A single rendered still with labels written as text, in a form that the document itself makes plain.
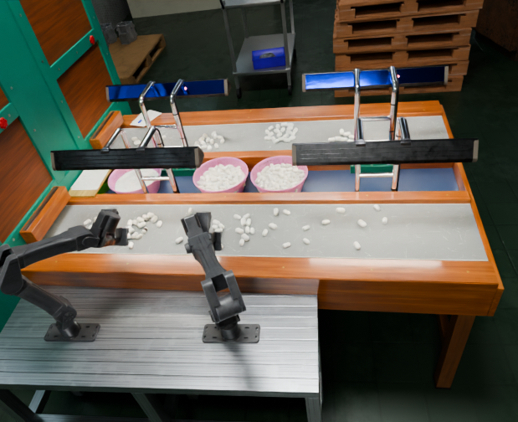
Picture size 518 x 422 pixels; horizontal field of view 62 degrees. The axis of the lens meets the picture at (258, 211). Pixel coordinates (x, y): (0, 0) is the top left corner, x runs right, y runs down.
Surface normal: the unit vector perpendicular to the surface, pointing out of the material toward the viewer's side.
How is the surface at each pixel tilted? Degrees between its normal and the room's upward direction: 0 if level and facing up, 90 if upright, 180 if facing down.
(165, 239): 0
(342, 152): 58
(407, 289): 90
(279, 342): 0
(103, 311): 0
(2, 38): 90
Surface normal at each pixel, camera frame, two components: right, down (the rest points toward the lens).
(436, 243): -0.13, -0.74
